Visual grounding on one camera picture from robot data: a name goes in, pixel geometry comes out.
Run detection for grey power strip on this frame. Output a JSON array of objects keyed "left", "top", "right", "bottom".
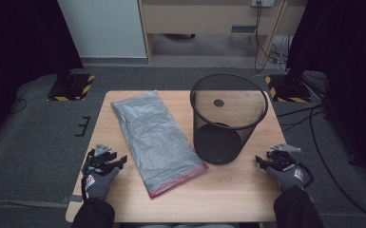
[{"left": 250, "top": 0, "right": 276, "bottom": 9}]

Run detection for right hand-held gripper cable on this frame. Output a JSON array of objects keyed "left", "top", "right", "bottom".
[{"left": 299, "top": 161, "right": 316, "bottom": 189}]

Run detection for grey tape strip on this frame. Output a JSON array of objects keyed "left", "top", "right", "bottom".
[{"left": 61, "top": 194, "right": 85, "bottom": 204}]

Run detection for black power cable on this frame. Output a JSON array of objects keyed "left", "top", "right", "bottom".
[{"left": 253, "top": 1, "right": 269, "bottom": 73}]

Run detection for thin black floor cable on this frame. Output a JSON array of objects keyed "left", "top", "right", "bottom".
[{"left": 9, "top": 97, "right": 29, "bottom": 115}]

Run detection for beige wooden desk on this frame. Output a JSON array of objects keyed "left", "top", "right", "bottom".
[{"left": 138, "top": 0, "right": 309, "bottom": 67}]

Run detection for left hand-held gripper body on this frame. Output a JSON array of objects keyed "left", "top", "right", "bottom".
[{"left": 81, "top": 142, "right": 119, "bottom": 176}]

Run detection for white cables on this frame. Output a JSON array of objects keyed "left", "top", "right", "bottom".
[{"left": 267, "top": 35, "right": 289, "bottom": 74}]

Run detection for grey plastic garbage bag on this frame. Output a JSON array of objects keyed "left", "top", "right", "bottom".
[{"left": 109, "top": 90, "right": 209, "bottom": 200}]

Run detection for black floor bracket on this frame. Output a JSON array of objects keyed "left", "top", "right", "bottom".
[{"left": 74, "top": 115, "right": 92, "bottom": 138}]

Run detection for person's left hand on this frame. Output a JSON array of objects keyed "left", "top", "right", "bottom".
[{"left": 84, "top": 166, "right": 121, "bottom": 201}]

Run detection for hand-held gripper cable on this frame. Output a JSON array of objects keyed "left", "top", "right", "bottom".
[
  {"left": 81, "top": 151, "right": 89, "bottom": 201},
  {"left": 299, "top": 161, "right": 316, "bottom": 189}
]

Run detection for person's right hand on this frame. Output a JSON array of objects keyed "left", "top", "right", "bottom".
[{"left": 265, "top": 164, "right": 312, "bottom": 192}]

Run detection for black mesh trash can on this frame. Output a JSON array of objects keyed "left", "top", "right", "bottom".
[{"left": 189, "top": 73, "right": 269, "bottom": 166}]

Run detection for left hand-held gripper cable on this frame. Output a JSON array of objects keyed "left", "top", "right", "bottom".
[{"left": 81, "top": 151, "right": 89, "bottom": 201}]

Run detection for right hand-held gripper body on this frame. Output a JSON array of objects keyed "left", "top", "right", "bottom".
[{"left": 265, "top": 142, "right": 302, "bottom": 172}]

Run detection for long black floor cable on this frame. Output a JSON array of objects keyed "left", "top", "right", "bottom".
[{"left": 308, "top": 105, "right": 366, "bottom": 223}]

